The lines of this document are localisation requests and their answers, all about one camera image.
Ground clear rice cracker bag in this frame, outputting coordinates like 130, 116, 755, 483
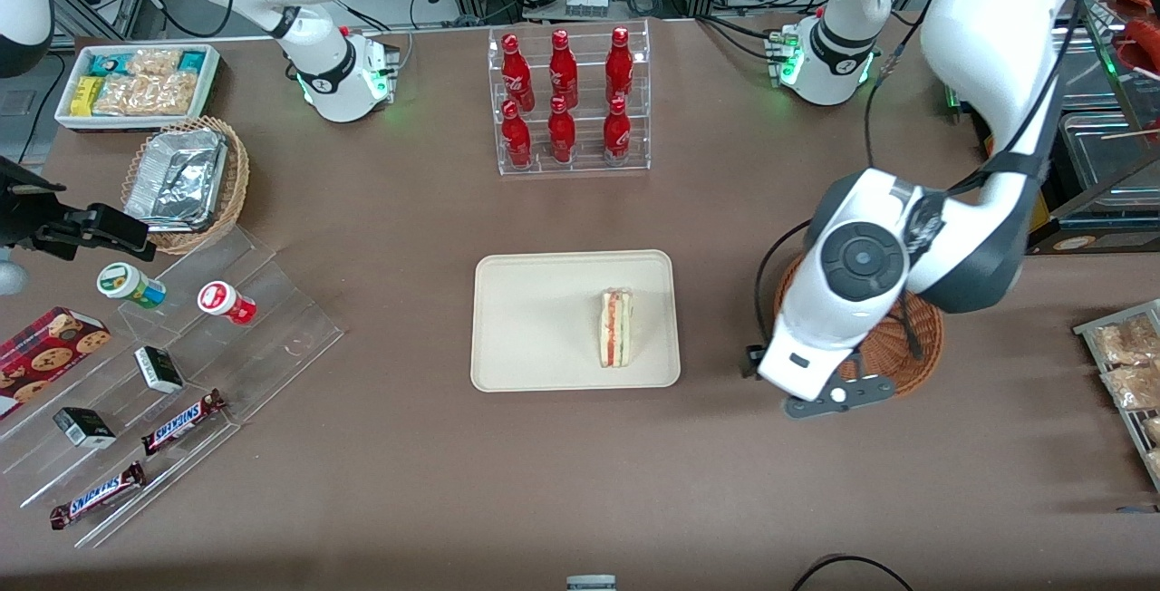
93, 73, 198, 117
125, 48, 184, 77

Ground black yellow food warmer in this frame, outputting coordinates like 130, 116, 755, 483
942, 0, 1160, 257

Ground red cola bottle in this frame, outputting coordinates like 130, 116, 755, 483
547, 95, 577, 164
603, 95, 633, 164
548, 29, 579, 110
501, 100, 534, 169
501, 33, 536, 111
605, 26, 635, 104

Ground red lidded small jar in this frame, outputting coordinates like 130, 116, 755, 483
198, 281, 257, 325

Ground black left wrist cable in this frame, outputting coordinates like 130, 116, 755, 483
752, 219, 812, 349

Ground aluminium foil tray stack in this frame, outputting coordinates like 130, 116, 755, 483
124, 129, 227, 232

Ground steel food pan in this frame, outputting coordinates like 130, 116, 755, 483
1058, 111, 1160, 211
1065, 24, 1134, 111

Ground light wicker basket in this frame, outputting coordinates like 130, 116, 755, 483
121, 116, 250, 255

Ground white base connector box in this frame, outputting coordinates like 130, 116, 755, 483
763, 24, 807, 89

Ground brown wicker basket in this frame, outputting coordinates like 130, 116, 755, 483
773, 251, 944, 398

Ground clear acrylic stepped shelf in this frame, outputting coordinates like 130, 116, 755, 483
0, 224, 345, 548

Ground clear acrylic bottle rack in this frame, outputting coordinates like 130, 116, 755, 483
488, 18, 652, 177

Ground green blue sunflower jar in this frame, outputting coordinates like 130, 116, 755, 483
97, 262, 167, 309

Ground white plastic snack bin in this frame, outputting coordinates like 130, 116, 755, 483
54, 43, 223, 132

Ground black looped cable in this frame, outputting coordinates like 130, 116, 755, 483
788, 554, 916, 591

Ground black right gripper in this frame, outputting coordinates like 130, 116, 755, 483
0, 158, 158, 264

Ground cream rectangular serving tray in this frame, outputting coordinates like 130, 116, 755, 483
470, 249, 682, 392

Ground small black carton box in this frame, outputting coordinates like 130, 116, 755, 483
134, 346, 185, 394
53, 407, 117, 449

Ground tray of packaged snacks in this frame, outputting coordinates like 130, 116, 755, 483
1073, 299, 1160, 492

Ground red tartan cookie box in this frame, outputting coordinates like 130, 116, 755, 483
0, 306, 111, 420

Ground Snickers chocolate bar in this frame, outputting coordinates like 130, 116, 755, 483
140, 389, 227, 456
50, 461, 146, 530

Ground triangular sandwich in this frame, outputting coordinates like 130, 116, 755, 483
598, 288, 634, 369

